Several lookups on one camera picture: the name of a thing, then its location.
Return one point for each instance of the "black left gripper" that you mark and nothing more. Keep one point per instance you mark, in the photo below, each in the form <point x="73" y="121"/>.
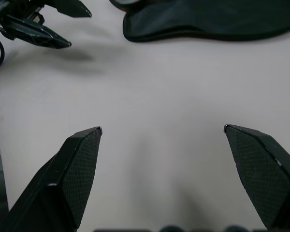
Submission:
<point x="17" y="8"/>

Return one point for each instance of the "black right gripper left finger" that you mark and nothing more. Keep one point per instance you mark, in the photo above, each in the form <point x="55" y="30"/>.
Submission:
<point x="62" y="183"/>

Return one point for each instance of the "black and red paddle case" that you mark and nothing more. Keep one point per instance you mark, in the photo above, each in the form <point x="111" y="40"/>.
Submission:
<point x="207" y="21"/>

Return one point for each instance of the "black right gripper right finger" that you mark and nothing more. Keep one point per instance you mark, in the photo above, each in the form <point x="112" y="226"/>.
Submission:
<point x="263" y="174"/>

